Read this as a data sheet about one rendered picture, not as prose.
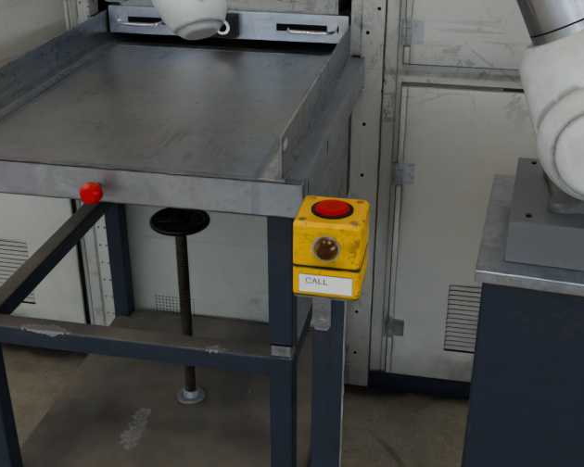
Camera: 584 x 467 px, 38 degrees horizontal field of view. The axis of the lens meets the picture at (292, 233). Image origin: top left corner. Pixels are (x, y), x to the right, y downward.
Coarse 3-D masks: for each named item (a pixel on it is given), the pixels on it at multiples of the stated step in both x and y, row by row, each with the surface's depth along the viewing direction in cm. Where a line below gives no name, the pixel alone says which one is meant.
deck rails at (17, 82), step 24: (96, 24) 186; (48, 48) 166; (72, 48) 176; (96, 48) 185; (336, 48) 161; (0, 72) 149; (24, 72) 157; (48, 72) 167; (72, 72) 170; (336, 72) 164; (0, 96) 150; (24, 96) 155; (312, 96) 140; (312, 120) 142; (288, 144) 124; (264, 168) 125; (288, 168) 125
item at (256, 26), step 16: (112, 16) 191; (128, 16) 190; (144, 16) 189; (240, 16) 185; (256, 16) 184; (272, 16) 183; (288, 16) 183; (304, 16) 182; (320, 16) 181; (336, 16) 181; (128, 32) 192; (144, 32) 191; (160, 32) 190; (240, 32) 186; (256, 32) 186; (272, 32) 185
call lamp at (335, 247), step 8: (320, 240) 97; (328, 240) 97; (336, 240) 97; (312, 248) 98; (320, 248) 97; (328, 248) 97; (336, 248) 97; (320, 256) 97; (328, 256) 97; (336, 256) 98
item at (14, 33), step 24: (0, 0) 173; (24, 0) 178; (48, 0) 184; (72, 0) 187; (0, 24) 174; (24, 24) 180; (48, 24) 186; (72, 24) 188; (0, 48) 176; (24, 48) 181
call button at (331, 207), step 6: (318, 204) 100; (324, 204) 100; (330, 204) 100; (336, 204) 100; (342, 204) 100; (318, 210) 99; (324, 210) 99; (330, 210) 99; (336, 210) 99; (342, 210) 99; (348, 210) 99
